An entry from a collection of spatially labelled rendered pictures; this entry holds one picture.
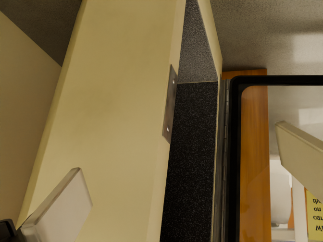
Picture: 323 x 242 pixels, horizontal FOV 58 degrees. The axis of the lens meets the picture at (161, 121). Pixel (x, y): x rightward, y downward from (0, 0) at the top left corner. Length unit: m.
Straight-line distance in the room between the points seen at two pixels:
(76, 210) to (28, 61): 0.60
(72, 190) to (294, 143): 0.13
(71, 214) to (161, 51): 0.17
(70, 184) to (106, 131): 0.09
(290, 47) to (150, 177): 0.47
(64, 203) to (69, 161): 0.10
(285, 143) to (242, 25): 0.41
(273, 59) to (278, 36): 0.07
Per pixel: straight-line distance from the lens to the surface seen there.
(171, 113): 0.26
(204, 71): 0.56
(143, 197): 0.23
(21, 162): 0.73
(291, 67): 0.70
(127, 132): 0.25
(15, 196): 0.72
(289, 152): 0.19
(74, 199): 0.19
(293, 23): 0.58
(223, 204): 0.53
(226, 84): 0.61
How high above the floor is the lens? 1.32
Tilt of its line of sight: 22 degrees down
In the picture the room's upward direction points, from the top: 173 degrees counter-clockwise
